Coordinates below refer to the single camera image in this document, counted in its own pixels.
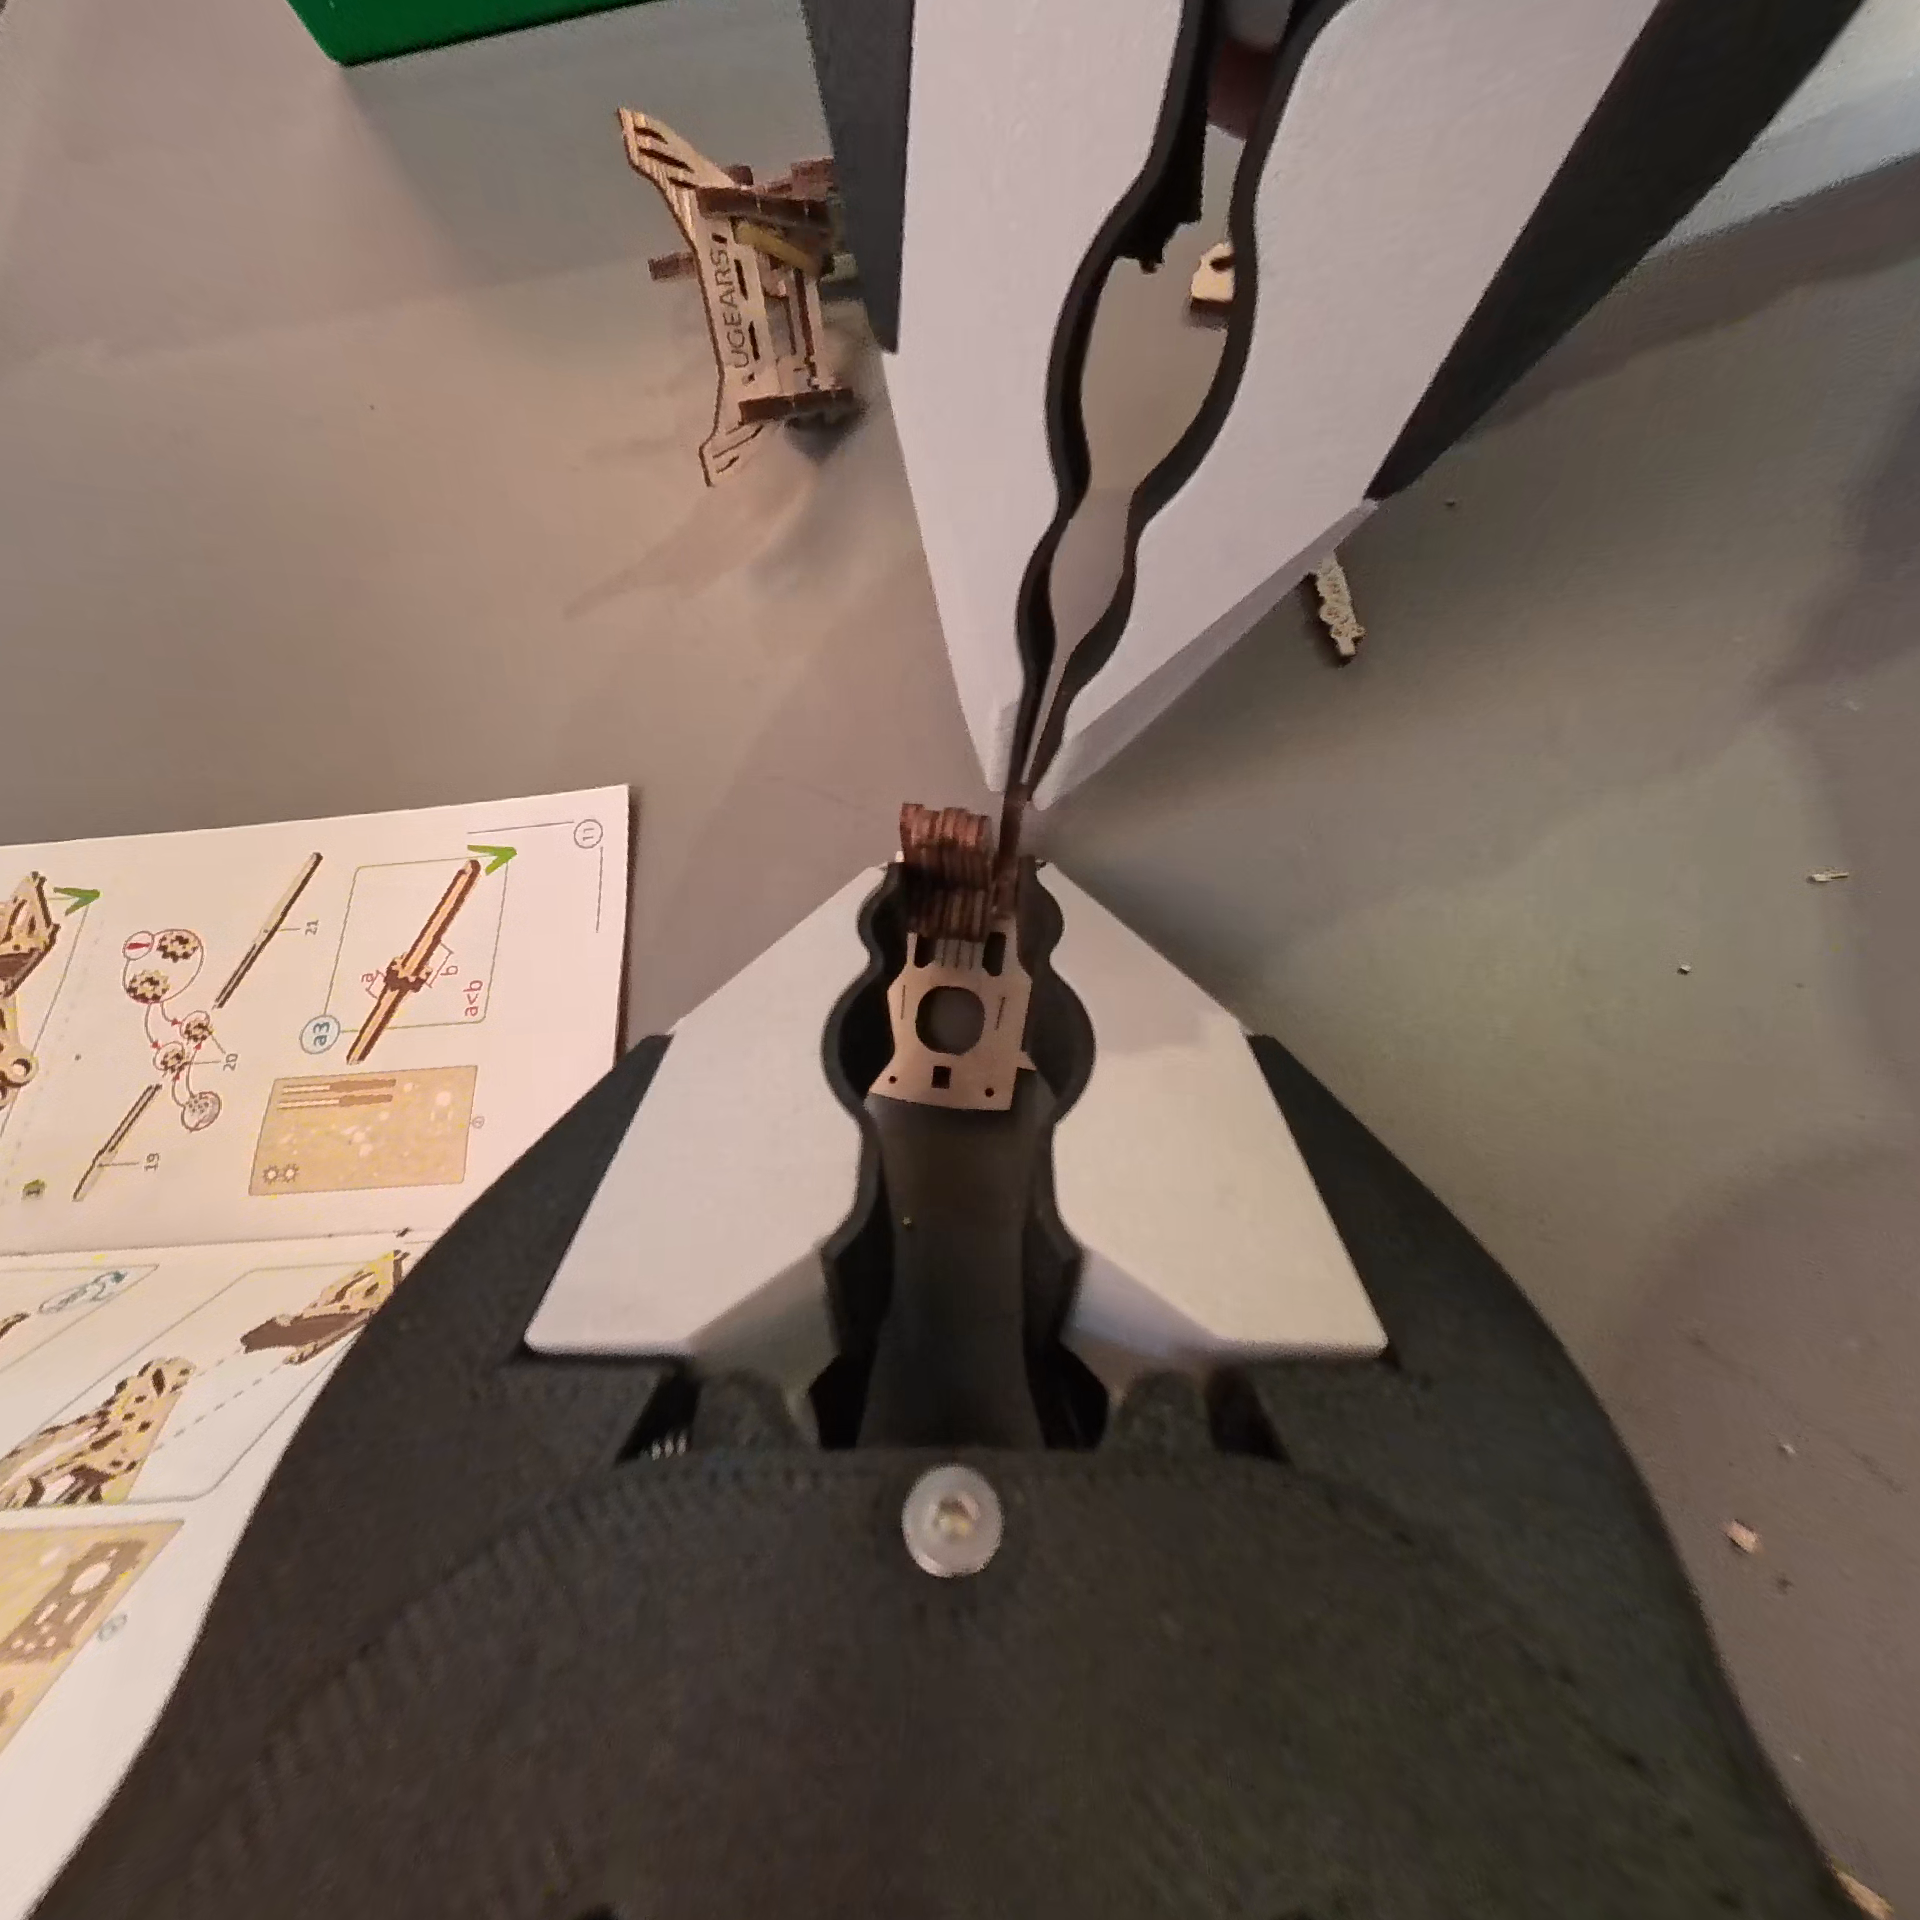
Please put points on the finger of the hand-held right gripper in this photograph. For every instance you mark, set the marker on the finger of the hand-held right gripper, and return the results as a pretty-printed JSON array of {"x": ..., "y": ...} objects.
[
  {"x": 1005, "y": 225},
  {"x": 1351, "y": 301}
]

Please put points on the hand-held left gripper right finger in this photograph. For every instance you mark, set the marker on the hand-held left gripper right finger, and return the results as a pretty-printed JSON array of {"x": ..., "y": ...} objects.
[{"x": 1214, "y": 1201}]

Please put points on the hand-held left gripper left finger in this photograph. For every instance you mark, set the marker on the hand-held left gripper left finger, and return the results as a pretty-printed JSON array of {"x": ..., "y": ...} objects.
[{"x": 675, "y": 1201}]

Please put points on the wooden plate part with gears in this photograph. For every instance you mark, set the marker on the wooden plate part with gears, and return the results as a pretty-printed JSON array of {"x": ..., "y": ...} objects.
[{"x": 998, "y": 1035}]

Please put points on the thin dark wooden model piece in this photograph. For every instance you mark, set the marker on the thin dark wooden model piece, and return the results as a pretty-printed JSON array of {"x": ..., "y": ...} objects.
[{"x": 1016, "y": 840}]

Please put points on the small pale wooden piece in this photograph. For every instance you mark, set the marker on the small pale wooden piece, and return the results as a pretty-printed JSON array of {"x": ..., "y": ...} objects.
[{"x": 1212, "y": 285}]

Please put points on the printed instruction booklet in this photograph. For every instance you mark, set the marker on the printed instruction booklet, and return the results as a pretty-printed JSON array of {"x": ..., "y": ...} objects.
[{"x": 570, "y": 1050}]

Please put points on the notched wooden strip piece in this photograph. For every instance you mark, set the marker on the notched wooden strip piece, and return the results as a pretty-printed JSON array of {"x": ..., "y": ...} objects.
[{"x": 1338, "y": 614}]

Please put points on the green box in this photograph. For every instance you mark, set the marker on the green box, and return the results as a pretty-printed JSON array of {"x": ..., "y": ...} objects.
[{"x": 525, "y": 23}]

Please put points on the wooden model frame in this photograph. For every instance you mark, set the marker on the wooden model frame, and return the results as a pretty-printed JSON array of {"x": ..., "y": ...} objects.
[{"x": 735, "y": 301}]

